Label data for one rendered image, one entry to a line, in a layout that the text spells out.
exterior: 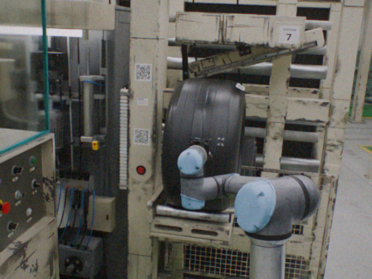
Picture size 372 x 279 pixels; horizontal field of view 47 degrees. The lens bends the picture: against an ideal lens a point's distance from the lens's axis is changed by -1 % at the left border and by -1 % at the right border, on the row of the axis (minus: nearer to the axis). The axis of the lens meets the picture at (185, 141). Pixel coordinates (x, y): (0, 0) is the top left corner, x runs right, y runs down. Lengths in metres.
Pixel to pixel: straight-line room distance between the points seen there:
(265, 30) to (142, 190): 0.94
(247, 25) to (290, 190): 1.18
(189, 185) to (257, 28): 0.97
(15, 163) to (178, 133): 0.62
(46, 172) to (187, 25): 0.94
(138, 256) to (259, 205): 1.27
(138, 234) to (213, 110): 0.76
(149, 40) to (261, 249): 1.12
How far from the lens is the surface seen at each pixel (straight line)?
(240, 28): 2.08
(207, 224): 1.95
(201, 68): 2.25
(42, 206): 1.91
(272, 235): 1.03
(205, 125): 1.69
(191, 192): 1.36
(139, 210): 2.07
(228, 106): 1.73
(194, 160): 1.32
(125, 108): 1.96
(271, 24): 2.08
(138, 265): 2.21
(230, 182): 1.37
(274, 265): 1.08
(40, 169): 1.85
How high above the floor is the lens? 1.70
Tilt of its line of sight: 15 degrees down
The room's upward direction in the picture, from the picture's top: 3 degrees clockwise
